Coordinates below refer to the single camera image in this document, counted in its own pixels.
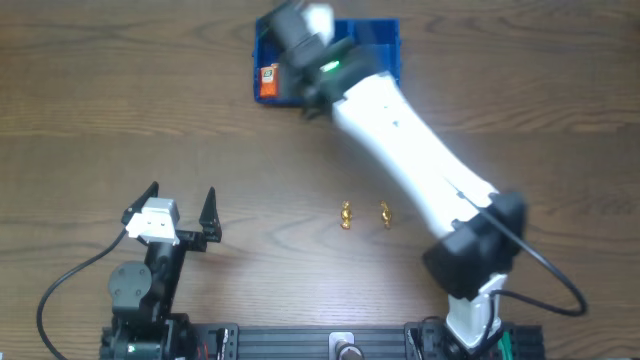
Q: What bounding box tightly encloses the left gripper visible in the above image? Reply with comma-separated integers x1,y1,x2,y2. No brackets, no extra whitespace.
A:
121,180,223,253

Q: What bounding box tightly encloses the orange candy box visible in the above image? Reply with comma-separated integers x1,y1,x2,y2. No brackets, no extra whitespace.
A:
259,64,280,99

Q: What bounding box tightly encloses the gold candy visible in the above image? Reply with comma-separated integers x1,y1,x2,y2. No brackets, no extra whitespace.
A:
339,200,354,231
378,199,393,230

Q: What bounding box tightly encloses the blue tray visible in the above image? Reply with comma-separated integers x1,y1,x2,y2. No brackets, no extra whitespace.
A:
253,17,402,106

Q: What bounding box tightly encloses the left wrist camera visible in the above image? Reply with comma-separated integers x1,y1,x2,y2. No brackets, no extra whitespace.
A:
124,196,181,247

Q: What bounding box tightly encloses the mounting rail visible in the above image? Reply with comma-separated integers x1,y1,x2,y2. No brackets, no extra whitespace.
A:
99,309,545,360

